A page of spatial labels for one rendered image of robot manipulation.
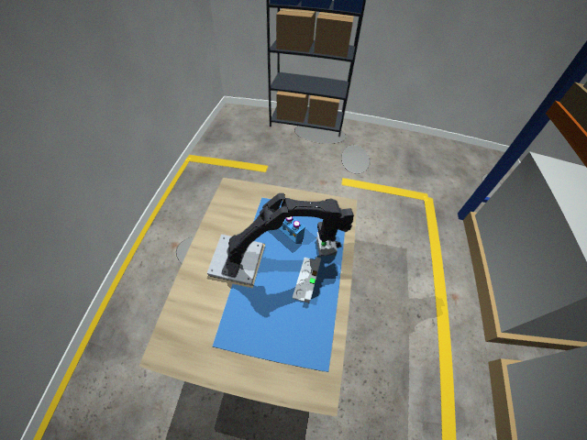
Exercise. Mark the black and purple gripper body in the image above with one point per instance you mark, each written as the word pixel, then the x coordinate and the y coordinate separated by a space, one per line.
pixel 324 232

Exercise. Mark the white rectangular console with lamps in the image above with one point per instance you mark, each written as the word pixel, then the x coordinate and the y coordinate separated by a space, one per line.
pixel 306 280

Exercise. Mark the blue work mat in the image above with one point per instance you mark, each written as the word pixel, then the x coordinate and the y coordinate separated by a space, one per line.
pixel 266 322

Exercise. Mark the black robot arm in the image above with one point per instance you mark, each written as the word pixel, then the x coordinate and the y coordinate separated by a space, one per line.
pixel 272 217

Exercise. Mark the grey key panel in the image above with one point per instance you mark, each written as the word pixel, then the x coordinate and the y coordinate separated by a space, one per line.
pixel 327 247

